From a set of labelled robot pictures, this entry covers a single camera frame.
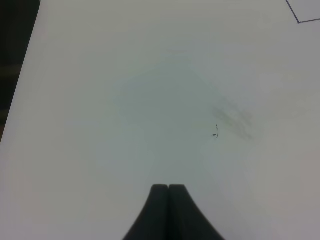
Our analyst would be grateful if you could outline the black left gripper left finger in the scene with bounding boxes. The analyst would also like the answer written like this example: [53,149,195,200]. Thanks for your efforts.
[124,184,169,240]

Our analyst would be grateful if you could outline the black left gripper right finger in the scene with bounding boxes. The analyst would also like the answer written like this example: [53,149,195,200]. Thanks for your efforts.
[168,184,223,240]

